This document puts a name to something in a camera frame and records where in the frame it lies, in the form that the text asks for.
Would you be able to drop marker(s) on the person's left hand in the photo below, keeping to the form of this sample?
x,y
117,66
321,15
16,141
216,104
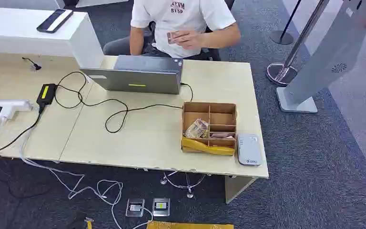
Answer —
x,y
189,39

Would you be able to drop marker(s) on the small brownish card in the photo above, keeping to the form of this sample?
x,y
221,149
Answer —
x,y
171,37

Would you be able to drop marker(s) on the autumn print hotel card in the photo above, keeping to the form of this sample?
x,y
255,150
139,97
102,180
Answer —
x,y
221,136

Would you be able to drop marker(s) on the person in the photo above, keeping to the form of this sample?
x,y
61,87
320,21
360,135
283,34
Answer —
x,y
176,19

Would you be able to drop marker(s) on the grey laptop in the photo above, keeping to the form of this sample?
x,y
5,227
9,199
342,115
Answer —
x,y
138,79

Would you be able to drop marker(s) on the wooden compartment box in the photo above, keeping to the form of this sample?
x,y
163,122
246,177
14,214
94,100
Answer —
x,y
222,118

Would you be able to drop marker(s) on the pale desk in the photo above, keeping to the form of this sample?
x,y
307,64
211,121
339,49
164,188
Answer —
x,y
145,142

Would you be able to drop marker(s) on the black smartphone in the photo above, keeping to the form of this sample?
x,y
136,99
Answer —
x,y
54,20

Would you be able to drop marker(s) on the grey kiosk stand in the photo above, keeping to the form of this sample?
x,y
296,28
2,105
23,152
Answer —
x,y
331,53

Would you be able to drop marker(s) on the black power adapter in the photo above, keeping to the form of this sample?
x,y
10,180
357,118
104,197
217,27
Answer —
x,y
46,94

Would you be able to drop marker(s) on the chrome chair base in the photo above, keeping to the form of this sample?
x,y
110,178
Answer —
x,y
190,192

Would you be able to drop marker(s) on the white counter block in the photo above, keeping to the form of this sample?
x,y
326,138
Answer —
x,y
28,38

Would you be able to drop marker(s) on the steel floor socket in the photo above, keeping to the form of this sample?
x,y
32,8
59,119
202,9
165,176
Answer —
x,y
161,207
135,208

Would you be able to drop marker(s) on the yellow sheet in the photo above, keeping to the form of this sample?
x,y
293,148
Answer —
x,y
189,225

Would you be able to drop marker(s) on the white power strip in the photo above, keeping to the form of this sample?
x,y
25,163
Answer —
x,y
6,107

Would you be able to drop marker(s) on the black stanchion post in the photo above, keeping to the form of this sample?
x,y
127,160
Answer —
x,y
281,37

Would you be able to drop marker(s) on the chrome stanchion post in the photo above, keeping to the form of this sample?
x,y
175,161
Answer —
x,y
303,36

